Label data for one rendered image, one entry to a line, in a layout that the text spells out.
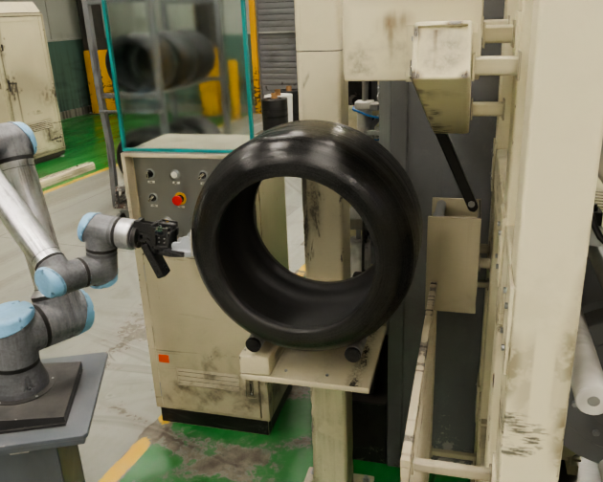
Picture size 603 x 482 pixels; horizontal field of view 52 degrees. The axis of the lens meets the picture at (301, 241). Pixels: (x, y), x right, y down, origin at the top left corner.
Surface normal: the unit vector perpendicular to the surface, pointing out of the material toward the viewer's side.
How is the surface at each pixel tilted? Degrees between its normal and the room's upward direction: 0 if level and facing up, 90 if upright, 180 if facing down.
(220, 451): 0
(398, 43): 90
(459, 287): 90
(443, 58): 72
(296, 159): 79
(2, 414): 5
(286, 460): 0
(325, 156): 46
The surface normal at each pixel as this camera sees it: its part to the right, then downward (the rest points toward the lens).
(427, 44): -0.25, 0.04
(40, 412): 0.04, -0.94
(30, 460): 0.16, 0.34
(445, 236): -0.25, 0.35
